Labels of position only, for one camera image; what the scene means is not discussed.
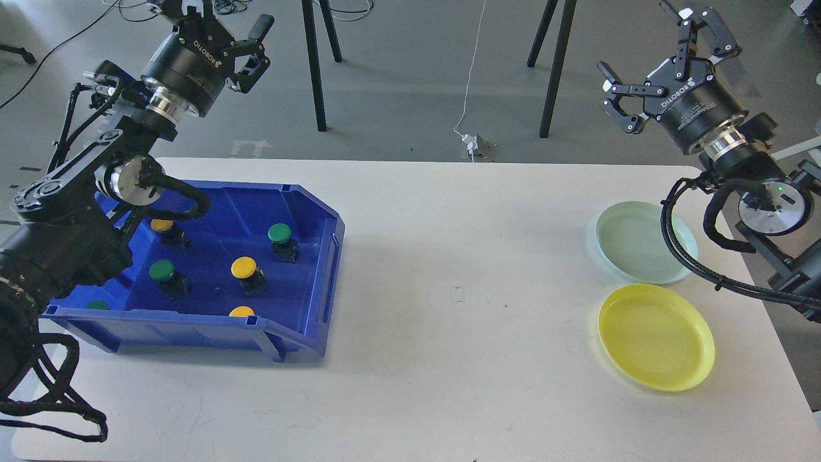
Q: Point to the yellow push button back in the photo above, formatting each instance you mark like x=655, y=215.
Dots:
x=171, y=235

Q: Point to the black tripod legs left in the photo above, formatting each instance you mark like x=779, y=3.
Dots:
x=312, y=49

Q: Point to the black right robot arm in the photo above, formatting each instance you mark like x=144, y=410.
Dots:
x=752, y=199

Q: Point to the green push button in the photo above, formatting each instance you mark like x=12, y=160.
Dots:
x=284, y=246
x=171, y=282

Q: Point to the black tripod legs right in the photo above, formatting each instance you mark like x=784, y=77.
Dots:
x=558, y=59

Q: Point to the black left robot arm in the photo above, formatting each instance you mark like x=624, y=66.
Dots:
x=77, y=221

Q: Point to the green push button front corner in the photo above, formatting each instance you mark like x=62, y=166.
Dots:
x=99, y=305

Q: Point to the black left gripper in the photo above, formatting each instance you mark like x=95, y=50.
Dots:
x=195, y=60

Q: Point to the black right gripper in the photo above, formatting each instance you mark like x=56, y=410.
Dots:
x=698, y=109

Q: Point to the light green plate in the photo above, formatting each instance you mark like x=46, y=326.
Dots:
x=627, y=238

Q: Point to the white power adapter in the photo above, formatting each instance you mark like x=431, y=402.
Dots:
x=475, y=149

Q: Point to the black tripod legs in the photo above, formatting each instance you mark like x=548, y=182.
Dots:
x=312, y=49
x=558, y=59

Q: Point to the blue plastic storage bin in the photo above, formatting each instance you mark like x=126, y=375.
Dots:
x=293, y=314

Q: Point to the yellow push button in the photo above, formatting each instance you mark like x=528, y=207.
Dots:
x=171, y=235
x=242, y=312
x=250, y=276

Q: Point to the yellow plate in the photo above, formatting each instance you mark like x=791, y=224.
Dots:
x=656, y=337

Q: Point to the office chair base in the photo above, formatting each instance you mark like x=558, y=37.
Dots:
x=799, y=148

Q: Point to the yellow push button front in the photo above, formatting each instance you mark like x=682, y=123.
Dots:
x=242, y=312

